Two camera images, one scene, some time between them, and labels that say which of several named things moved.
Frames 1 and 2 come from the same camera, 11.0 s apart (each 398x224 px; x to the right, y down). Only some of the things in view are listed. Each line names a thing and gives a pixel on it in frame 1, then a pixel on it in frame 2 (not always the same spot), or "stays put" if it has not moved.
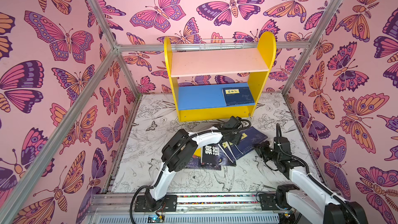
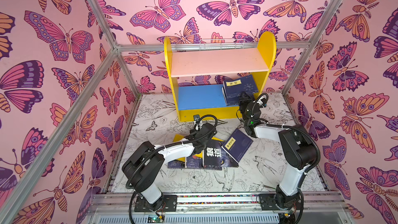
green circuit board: [156, 219] stays put
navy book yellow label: [232, 151] to [232, 88]
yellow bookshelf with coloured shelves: [219, 83] stays put
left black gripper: [239, 136] to [193, 133]
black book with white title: [212, 154] stays put
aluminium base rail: [114, 203] stays put
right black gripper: [264, 151] to [245, 104]
